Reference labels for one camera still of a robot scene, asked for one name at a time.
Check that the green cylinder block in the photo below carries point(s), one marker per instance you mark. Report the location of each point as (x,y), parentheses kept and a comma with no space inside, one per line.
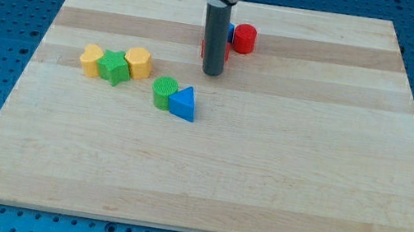
(162,89)

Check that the wooden board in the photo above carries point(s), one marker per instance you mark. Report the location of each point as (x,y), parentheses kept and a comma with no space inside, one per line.
(311,132)

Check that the blue triangle block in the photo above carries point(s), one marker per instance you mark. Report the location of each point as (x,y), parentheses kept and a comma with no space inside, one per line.
(182,104)

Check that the green star block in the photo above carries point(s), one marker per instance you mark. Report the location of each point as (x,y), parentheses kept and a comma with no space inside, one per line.
(113,67)

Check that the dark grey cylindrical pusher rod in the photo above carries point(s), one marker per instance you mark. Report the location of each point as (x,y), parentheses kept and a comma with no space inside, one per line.
(215,39)

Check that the red star block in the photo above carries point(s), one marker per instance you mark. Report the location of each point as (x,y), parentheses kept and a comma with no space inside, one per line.
(227,50)

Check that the blue cube block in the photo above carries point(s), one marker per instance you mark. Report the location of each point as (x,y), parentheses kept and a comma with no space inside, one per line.
(231,31)

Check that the yellow heart block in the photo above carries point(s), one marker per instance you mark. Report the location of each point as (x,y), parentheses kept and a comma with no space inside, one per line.
(89,60)

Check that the yellow hexagon block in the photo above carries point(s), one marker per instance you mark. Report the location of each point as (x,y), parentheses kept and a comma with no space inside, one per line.
(139,63)

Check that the red cylinder block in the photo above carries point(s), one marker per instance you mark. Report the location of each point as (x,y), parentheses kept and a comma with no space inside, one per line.
(244,38)

